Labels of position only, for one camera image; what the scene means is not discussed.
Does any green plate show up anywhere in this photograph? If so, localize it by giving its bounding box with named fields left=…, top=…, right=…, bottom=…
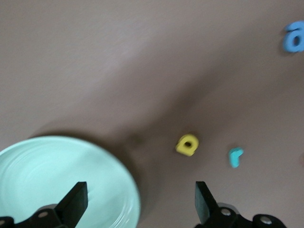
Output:
left=0, top=135, right=141, bottom=228

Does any blue foam letter a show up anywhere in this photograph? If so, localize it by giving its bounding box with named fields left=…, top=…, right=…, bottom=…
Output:
left=282, top=20, right=304, bottom=53

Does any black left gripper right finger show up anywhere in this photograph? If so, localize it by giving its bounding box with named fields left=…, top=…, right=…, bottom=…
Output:
left=195, top=181, right=289, bottom=228

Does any teal foam letter r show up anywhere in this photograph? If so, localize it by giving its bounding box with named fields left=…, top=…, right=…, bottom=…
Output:
left=228, top=147, right=245, bottom=169

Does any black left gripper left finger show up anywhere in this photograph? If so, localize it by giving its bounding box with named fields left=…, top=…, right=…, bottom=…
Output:
left=0, top=181, right=88, bottom=228

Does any yellow letter p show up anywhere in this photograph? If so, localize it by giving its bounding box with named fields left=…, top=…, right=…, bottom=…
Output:
left=175, top=133, right=199, bottom=157

